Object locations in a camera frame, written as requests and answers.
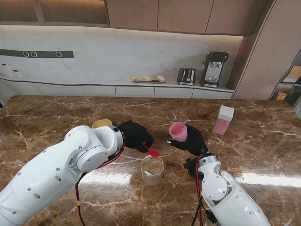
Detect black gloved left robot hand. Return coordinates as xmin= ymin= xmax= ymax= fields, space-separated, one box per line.
xmin=117 ymin=120 xmax=155 ymax=154

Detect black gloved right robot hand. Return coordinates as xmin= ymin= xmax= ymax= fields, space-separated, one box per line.
xmin=166 ymin=124 xmax=209 ymax=156

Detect pink measuring cup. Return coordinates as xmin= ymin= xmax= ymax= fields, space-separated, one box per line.
xmin=168 ymin=121 xmax=188 ymax=143

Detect red plastic spoon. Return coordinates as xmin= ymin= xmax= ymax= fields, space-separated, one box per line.
xmin=143 ymin=144 xmax=161 ymax=158

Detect clear grain jar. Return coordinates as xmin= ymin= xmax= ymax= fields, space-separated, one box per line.
xmin=141 ymin=155 xmax=165 ymax=186

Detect pink container with white lid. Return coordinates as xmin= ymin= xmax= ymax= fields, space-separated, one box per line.
xmin=212 ymin=105 xmax=235 ymax=136

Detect yellow plastic bowl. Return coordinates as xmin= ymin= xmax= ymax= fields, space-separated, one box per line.
xmin=92 ymin=119 xmax=113 ymax=129

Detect white counter with drawers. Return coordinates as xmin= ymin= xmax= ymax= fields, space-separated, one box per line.
xmin=0 ymin=77 xmax=235 ymax=99

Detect dark cutting board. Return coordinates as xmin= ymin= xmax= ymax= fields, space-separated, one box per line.
xmin=135 ymin=80 xmax=166 ymax=85

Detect black and silver toaster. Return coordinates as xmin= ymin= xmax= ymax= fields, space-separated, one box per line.
xmin=176 ymin=67 xmax=197 ymax=86

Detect black espresso machine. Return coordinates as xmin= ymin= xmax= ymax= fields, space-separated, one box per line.
xmin=199 ymin=51 xmax=230 ymax=89

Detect small wooden box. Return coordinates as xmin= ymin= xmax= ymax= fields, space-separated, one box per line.
xmin=274 ymin=91 xmax=288 ymax=101

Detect tall brown cabinet panel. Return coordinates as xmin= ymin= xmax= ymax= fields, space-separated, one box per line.
xmin=231 ymin=0 xmax=301 ymax=101

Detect dark open shelf unit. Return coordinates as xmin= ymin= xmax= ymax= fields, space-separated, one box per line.
xmin=270 ymin=48 xmax=301 ymax=109

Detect tan book on shelf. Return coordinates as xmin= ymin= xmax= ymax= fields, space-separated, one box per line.
xmin=285 ymin=65 xmax=301 ymax=83

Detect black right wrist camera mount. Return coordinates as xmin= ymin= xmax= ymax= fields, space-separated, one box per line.
xmin=183 ymin=158 xmax=199 ymax=172

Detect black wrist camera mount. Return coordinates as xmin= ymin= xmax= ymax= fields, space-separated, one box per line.
xmin=107 ymin=150 xmax=123 ymax=163
xmin=183 ymin=158 xmax=199 ymax=172

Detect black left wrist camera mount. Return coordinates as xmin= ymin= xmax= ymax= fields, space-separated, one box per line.
xmin=107 ymin=150 xmax=123 ymax=163

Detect red and black right arm cables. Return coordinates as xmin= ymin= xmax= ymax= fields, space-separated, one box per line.
xmin=191 ymin=154 xmax=217 ymax=226

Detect red and black arm cables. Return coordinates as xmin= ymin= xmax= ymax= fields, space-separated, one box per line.
xmin=191 ymin=154 xmax=217 ymax=226
xmin=74 ymin=141 xmax=125 ymax=226

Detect red and black left arm cables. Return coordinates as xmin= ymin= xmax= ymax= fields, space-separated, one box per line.
xmin=74 ymin=141 xmax=125 ymax=226

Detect black wall power strip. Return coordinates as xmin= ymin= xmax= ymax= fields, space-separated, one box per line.
xmin=0 ymin=48 xmax=74 ymax=59

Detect brown wall cabinets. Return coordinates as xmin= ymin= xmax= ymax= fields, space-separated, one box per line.
xmin=0 ymin=0 xmax=269 ymax=36

